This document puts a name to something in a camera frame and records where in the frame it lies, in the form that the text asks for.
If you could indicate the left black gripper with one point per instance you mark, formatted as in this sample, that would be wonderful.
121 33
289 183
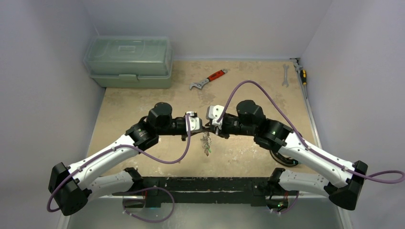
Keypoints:
201 127

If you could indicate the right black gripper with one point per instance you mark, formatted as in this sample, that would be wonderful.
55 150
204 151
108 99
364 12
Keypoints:
224 130

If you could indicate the large perforated metal keyring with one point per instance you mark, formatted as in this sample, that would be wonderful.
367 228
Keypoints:
206 141

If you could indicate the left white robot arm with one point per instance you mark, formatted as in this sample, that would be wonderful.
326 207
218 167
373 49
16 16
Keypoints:
72 187

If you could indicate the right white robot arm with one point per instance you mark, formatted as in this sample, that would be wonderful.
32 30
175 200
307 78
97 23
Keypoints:
337 179

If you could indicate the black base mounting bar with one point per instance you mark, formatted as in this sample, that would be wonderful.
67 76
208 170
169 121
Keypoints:
254 191

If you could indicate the green plastic toolbox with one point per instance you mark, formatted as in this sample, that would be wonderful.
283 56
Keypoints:
130 61

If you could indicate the silver open end wrench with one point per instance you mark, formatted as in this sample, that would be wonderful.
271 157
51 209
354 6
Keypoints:
285 79

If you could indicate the yellow black screwdriver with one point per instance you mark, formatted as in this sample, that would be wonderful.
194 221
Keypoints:
303 77

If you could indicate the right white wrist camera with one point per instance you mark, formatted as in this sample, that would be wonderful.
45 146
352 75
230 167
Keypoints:
214 112

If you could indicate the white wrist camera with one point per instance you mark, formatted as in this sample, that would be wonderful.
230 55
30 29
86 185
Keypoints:
193 122
214 112

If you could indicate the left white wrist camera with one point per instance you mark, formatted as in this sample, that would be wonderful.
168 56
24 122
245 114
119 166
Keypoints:
193 122

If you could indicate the red handled adjustable wrench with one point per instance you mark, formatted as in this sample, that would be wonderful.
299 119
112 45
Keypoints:
210 78

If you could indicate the aluminium frame rail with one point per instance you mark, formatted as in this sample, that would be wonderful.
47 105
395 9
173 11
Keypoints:
298 69

